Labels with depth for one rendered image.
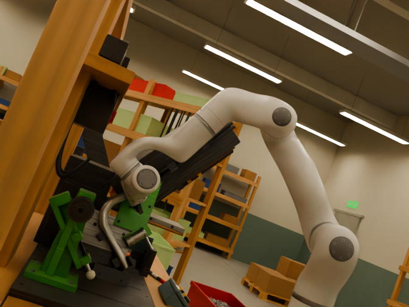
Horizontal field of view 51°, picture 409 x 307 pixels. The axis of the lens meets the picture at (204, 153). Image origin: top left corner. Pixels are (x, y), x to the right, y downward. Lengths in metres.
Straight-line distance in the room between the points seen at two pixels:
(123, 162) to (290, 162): 0.49
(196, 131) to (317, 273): 0.53
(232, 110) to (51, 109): 0.56
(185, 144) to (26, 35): 9.99
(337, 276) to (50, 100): 0.86
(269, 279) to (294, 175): 6.36
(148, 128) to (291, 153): 3.68
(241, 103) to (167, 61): 9.72
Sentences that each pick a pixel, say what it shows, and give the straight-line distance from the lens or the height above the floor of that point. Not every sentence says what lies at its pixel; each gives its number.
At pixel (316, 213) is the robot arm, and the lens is 1.32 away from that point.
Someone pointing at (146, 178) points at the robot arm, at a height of 1.27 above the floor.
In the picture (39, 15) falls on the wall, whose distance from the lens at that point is 11.21.
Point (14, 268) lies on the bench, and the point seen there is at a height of 0.88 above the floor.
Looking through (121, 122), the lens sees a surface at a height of 1.71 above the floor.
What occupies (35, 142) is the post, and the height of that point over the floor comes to 1.26.
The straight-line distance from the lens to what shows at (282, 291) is 7.77.
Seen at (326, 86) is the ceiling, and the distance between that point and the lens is 9.86.
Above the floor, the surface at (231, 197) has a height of 1.44.
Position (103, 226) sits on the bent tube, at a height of 1.06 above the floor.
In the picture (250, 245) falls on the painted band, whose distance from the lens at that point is 11.48.
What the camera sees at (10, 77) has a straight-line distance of 10.44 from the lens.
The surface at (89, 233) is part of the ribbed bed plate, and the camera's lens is 1.58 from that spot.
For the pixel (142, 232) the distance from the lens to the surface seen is 1.54.
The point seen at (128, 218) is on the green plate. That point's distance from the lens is 1.57.
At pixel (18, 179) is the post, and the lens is 0.95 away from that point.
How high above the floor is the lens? 1.29
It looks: 5 degrees up
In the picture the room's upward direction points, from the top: 22 degrees clockwise
